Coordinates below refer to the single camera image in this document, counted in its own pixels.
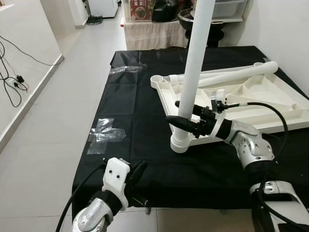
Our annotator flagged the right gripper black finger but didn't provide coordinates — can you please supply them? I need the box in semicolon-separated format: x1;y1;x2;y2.
174;100;202;117
166;115;199;137

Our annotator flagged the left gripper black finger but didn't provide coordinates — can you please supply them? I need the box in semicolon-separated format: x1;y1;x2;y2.
126;160;149;190

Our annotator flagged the white plastic table leg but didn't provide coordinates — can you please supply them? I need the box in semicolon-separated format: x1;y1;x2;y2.
169;62;266;84
197;60;279;88
175;0;216;138

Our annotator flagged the black tablecloth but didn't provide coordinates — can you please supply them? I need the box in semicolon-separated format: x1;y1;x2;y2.
71;46;309;209

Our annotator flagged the white plastic table top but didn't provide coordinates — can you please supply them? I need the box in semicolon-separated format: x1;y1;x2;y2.
150;72;309;154

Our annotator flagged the beige cloth covered table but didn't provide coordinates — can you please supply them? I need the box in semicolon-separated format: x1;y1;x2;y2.
123;19;189;50

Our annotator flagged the black wok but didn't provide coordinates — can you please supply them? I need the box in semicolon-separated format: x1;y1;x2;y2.
178;9;227;32

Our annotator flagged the black bag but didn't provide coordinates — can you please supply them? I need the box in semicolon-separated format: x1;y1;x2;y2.
152;0;194;22

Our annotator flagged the clear box with green lid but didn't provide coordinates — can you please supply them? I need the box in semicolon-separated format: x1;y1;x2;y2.
212;0;249;22

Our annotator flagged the storage box with orange lid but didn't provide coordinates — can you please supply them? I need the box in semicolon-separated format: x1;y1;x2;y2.
126;0;155;21

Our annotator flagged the small black flat object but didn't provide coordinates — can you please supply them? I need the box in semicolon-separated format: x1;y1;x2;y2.
87;16;104;26

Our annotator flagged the white appliance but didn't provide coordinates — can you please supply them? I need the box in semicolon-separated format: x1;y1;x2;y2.
88;0;120;18

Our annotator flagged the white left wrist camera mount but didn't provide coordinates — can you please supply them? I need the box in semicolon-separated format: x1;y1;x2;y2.
102;157;132;211

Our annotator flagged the black hanging wall cable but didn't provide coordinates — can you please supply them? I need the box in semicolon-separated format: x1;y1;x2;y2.
0;35;64;67
0;41;29;108

